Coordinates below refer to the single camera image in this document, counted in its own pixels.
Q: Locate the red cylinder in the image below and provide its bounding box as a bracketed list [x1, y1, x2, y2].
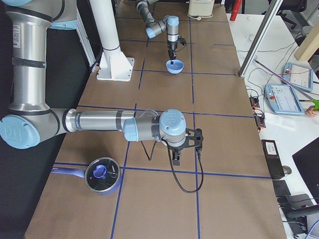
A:
[230, 0, 242, 21]

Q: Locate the blue bowl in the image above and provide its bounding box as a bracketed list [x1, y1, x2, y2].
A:
[166, 59, 184, 74]

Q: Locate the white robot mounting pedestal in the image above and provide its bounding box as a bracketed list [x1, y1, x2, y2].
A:
[89, 0, 135, 82]

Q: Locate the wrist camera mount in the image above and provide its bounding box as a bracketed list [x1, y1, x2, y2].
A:
[184, 128, 203, 149]

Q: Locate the beige appliance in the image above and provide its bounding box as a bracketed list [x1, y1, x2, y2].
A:
[187, 0, 214, 18]

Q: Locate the near teach pendant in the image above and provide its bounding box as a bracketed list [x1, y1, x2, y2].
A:
[265, 84, 305, 115]

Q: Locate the blue saucepan with glass lid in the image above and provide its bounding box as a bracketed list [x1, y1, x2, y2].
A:
[51, 157, 122, 195]

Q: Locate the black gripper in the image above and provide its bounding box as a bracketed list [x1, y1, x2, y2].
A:
[168, 145, 184, 165]
[167, 41, 177, 65]

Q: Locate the teach pendant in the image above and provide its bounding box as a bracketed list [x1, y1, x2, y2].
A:
[283, 62, 314, 92]
[265, 84, 305, 115]

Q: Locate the far teach pendant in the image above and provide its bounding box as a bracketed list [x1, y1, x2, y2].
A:
[283, 62, 314, 92]

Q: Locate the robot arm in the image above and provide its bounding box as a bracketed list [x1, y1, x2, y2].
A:
[136, 0, 179, 64]
[0, 30, 190, 167]

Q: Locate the black box with label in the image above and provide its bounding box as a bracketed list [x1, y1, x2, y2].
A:
[261, 139, 285, 180]

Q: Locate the aluminium frame post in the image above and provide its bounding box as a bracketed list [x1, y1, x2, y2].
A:
[239, 0, 283, 77]

